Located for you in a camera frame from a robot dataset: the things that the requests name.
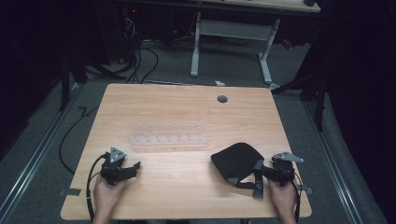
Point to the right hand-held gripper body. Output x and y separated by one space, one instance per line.
281 169

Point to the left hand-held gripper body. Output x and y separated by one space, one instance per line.
114 165

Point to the person's right hand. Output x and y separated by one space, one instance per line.
284 200

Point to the person's left hand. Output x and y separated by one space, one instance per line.
106 194

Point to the grey tape strip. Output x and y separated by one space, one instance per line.
71 192
306 189

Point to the clear plastic tray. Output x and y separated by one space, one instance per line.
169 135

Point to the grey table grommet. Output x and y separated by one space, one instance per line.
222 99

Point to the black metal stand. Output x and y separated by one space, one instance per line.
319 99
66 81

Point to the white paper scrap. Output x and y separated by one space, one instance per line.
219 83

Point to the small red object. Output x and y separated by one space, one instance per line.
286 44

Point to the black object on desk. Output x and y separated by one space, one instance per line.
309 2

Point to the metal floor rail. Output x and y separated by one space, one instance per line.
37 152
333 161

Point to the desk with white frame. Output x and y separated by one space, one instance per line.
236 30

